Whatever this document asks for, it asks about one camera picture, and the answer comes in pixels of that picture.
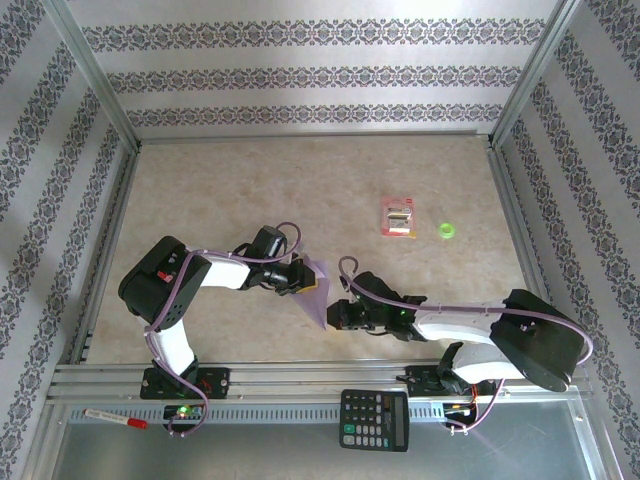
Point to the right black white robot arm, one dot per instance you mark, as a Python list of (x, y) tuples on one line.
[(540, 350)]

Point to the aluminium back rail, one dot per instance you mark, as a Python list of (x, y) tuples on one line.
[(310, 136)]

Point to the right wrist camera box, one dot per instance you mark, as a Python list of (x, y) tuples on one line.
[(347, 289)]

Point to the black desk calculator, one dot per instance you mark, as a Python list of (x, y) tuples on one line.
[(375, 420)]

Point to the grey metal shelf panel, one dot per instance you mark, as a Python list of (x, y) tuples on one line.
[(250, 455)]

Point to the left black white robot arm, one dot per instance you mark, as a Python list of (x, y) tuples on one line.
[(145, 300)]

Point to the aluminium side rail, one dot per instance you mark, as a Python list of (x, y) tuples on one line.
[(511, 200), (113, 220)]

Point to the white marker with red cap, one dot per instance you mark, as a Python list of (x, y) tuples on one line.
[(115, 418)]

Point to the aluminium mounting rail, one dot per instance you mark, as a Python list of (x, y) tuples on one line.
[(310, 380)]

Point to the lilac paper sheet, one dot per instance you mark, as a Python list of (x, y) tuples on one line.
[(320, 305)]

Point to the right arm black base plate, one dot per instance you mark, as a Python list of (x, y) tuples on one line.
[(422, 382)]

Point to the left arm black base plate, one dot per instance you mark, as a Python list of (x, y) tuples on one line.
[(220, 382)]

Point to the pink battery blister pack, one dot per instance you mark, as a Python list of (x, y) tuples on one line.
[(397, 210)]

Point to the aluminium frame post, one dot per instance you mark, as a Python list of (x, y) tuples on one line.
[(535, 70), (91, 70)]

